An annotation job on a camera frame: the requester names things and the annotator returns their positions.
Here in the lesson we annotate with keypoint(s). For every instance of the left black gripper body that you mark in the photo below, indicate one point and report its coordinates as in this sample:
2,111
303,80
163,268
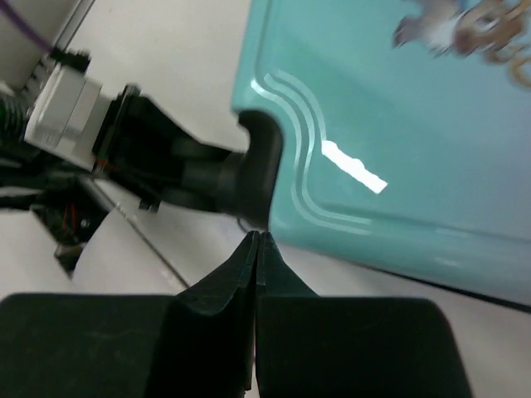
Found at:
140,148

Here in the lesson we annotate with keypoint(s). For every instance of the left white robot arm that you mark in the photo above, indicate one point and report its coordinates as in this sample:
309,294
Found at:
24,165

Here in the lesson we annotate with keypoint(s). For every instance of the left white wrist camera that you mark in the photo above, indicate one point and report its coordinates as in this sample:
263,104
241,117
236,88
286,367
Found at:
67,117

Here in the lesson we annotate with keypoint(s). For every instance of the pink hard-shell suitcase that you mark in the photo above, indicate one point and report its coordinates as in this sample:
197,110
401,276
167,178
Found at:
391,134

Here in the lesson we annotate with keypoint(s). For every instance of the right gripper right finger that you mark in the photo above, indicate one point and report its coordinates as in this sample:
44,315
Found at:
309,345

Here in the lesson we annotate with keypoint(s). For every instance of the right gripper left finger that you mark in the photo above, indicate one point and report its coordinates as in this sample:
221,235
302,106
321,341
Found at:
198,343

